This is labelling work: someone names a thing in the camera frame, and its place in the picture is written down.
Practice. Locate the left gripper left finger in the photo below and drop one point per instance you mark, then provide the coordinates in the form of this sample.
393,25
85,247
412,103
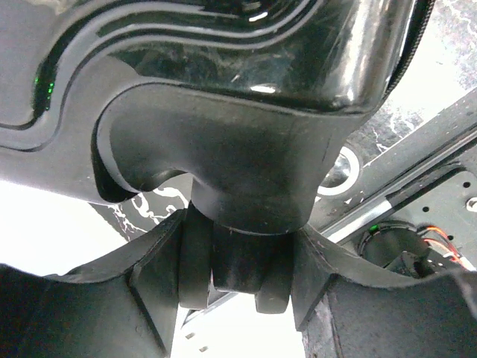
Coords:
123,304

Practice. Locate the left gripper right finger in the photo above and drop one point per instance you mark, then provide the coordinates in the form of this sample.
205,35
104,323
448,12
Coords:
344,306

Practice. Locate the white black space suitcase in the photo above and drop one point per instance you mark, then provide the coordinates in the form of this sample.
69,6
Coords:
49,110

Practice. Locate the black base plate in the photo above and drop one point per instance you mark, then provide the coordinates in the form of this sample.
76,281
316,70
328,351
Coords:
427,179

